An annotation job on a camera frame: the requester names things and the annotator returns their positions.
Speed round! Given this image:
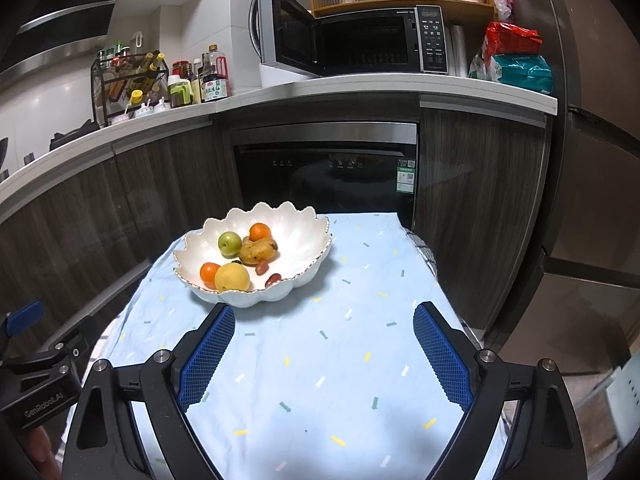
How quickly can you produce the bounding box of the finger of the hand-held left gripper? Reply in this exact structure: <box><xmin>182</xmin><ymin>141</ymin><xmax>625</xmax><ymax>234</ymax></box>
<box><xmin>0</xmin><ymin>300</ymin><xmax>45</xmax><ymax>356</ymax></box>
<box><xmin>0</xmin><ymin>317</ymin><xmax>98</xmax><ymax>376</ymax></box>

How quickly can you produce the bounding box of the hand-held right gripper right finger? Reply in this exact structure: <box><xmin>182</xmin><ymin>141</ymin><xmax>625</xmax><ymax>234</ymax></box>
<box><xmin>412</xmin><ymin>301</ymin><xmax>587</xmax><ymax>480</ymax></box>

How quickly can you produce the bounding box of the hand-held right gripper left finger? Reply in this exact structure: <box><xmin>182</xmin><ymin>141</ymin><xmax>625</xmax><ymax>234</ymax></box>
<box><xmin>62</xmin><ymin>302</ymin><xmax>237</xmax><ymax>480</ymax></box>

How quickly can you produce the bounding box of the yellow orange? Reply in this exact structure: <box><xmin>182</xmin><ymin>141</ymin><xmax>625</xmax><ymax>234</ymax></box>
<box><xmin>215</xmin><ymin>261</ymin><xmax>251</xmax><ymax>292</ymax></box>

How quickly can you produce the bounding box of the yellow mango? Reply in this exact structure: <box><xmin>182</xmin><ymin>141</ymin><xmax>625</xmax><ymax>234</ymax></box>
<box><xmin>237</xmin><ymin>238</ymin><xmax>279</xmax><ymax>266</ymax></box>

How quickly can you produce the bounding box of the green apple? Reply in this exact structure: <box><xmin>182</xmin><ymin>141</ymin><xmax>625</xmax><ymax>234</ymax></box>
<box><xmin>217</xmin><ymin>231</ymin><xmax>242</xmax><ymax>256</ymax></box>

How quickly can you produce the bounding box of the white scalloped bowl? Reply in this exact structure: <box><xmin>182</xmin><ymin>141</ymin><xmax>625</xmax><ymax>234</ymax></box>
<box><xmin>172</xmin><ymin>201</ymin><xmax>333</xmax><ymax>307</ymax></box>

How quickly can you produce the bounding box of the person's left hand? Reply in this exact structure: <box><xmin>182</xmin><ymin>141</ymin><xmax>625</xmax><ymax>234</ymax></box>
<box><xmin>20</xmin><ymin>422</ymin><xmax>63</xmax><ymax>478</ymax></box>

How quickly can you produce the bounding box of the checkered cloth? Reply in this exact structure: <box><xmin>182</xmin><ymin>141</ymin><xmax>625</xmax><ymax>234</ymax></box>
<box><xmin>405</xmin><ymin>230</ymin><xmax>438</xmax><ymax>281</ymax></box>

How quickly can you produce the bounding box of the light blue patterned tablecloth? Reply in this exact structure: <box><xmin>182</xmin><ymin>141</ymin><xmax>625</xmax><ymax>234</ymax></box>
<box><xmin>65</xmin><ymin>212</ymin><xmax>506</xmax><ymax>480</ymax></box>

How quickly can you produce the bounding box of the white plastic stool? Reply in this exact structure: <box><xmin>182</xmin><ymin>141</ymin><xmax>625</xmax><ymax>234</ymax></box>
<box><xmin>575</xmin><ymin>365</ymin><xmax>640</xmax><ymax>461</ymax></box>

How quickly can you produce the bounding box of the dark wood kitchen cabinet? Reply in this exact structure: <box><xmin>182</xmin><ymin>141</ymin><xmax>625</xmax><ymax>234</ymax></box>
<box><xmin>0</xmin><ymin>107</ymin><xmax>548</xmax><ymax>341</ymax></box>

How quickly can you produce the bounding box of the black stove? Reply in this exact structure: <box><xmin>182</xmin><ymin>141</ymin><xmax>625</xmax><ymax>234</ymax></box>
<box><xmin>48</xmin><ymin>120</ymin><xmax>98</xmax><ymax>151</ymax></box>

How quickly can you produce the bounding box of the black built-in dishwasher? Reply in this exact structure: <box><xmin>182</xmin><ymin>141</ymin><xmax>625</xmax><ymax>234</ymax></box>
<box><xmin>229</xmin><ymin>121</ymin><xmax>420</xmax><ymax>231</ymax></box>

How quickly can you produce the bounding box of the dark refrigerator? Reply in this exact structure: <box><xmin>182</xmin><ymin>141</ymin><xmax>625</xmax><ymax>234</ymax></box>
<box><xmin>487</xmin><ymin>0</ymin><xmax>640</xmax><ymax>376</ymax></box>

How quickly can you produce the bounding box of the green-lid oil jug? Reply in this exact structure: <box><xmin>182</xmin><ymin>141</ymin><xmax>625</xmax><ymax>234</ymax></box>
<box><xmin>167</xmin><ymin>75</ymin><xmax>193</xmax><ymax>109</ymax></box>

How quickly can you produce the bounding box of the slim labelled sauce bottle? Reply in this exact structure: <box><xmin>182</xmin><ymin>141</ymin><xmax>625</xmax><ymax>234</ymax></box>
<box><xmin>191</xmin><ymin>58</ymin><xmax>205</xmax><ymax>103</ymax></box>

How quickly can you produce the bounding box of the large soy sauce bottle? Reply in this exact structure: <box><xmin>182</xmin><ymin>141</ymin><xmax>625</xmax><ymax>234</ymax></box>
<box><xmin>201</xmin><ymin>44</ymin><xmax>231</xmax><ymax>102</ymax></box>

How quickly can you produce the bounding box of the white kitchen countertop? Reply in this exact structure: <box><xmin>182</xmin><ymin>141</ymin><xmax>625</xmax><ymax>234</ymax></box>
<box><xmin>0</xmin><ymin>77</ymin><xmax>558</xmax><ymax>223</ymax></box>

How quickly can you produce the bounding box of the white plastic bag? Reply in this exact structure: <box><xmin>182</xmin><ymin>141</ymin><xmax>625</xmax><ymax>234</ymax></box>
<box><xmin>467</xmin><ymin>55</ymin><xmax>501</xmax><ymax>81</ymax></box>

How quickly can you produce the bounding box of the teal bag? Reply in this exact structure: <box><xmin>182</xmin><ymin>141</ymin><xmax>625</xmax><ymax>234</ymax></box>
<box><xmin>492</xmin><ymin>54</ymin><xmax>555</xmax><ymax>95</ymax></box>

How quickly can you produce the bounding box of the black range hood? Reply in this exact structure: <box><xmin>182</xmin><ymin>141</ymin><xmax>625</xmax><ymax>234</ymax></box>
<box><xmin>0</xmin><ymin>0</ymin><xmax>133</xmax><ymax>81</ymax></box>

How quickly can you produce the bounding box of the plastic wrap roll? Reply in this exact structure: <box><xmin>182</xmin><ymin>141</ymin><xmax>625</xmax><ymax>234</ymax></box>
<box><xmin>446</xmin><ymin>25</ymin><xmax>468</xmax><ymax>76</ymax></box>

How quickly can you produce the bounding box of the black microwave oven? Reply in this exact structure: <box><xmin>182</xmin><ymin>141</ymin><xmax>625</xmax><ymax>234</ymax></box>
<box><xmin>250</xmin><ymin>0</ymin><xmax>449</xmax><ymax>78</ymax></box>

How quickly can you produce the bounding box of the red bag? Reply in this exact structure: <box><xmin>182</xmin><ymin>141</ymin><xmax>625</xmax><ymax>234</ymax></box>
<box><xmin>482</xmin><ymin>21</ymin><xmax>543</xmax><ymax>58</ymax></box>

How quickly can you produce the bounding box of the black wire spice rack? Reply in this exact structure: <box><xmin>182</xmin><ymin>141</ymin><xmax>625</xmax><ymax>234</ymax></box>
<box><xmin>90</xmin><ymin>52</ymin><xmax>168</xmax><ymax>128</ymax></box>

